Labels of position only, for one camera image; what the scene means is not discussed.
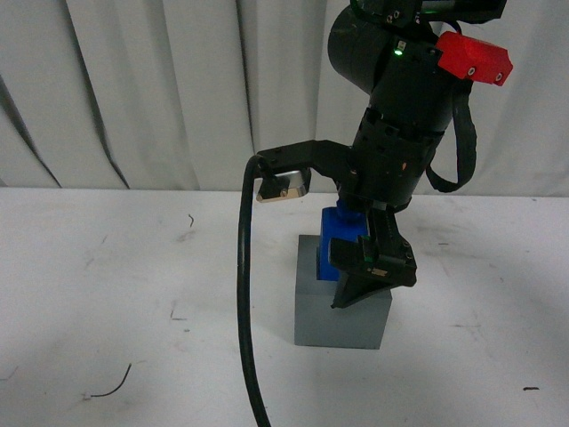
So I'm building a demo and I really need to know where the blue block part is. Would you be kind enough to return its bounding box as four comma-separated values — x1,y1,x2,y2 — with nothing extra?
317,199,367,281

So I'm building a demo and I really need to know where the red plastic cover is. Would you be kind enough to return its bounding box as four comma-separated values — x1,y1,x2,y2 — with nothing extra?
436,31,513,86

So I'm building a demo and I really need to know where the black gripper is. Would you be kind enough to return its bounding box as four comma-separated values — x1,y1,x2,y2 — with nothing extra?
328,108,445,309

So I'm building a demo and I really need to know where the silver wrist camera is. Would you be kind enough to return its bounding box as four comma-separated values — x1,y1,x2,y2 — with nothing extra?
256,169,311,203

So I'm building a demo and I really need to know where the gray cube base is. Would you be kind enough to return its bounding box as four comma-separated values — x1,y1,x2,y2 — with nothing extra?
294,235,392,350

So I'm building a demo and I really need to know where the white curtain backdrop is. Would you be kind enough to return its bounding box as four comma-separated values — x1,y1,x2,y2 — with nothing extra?
1,1,568,197

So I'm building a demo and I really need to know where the black flat strap cable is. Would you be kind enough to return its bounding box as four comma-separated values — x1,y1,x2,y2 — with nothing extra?
425,84,480,194

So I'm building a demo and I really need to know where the thin dark wire scrap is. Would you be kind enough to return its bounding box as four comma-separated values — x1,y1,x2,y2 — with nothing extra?
84,363,132,399

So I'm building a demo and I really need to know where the thick black cable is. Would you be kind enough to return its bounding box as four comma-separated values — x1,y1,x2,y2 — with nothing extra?
237,154,273,427

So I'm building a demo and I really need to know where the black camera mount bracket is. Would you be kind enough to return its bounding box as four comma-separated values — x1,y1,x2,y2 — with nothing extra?
258,140,357,189

